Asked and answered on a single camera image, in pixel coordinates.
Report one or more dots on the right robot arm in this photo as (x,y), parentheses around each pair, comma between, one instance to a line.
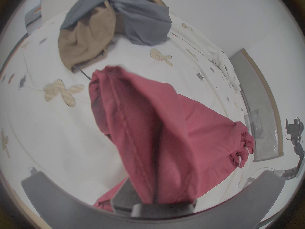
(299,151)

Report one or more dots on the white printed quilt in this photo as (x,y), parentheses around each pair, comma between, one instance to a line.
(209,49)

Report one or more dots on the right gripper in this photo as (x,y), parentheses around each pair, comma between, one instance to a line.
(295,129)

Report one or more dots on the clear plastic box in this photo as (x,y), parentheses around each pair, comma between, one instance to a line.
(255,124)

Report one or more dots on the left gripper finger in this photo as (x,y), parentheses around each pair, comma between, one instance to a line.
(124,199)

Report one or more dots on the red shirt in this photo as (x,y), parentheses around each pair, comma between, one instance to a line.
(154,132)

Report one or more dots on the brown garment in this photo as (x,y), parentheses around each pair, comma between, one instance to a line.
(88,39)

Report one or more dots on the grey garment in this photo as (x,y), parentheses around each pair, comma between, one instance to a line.
(143,18)

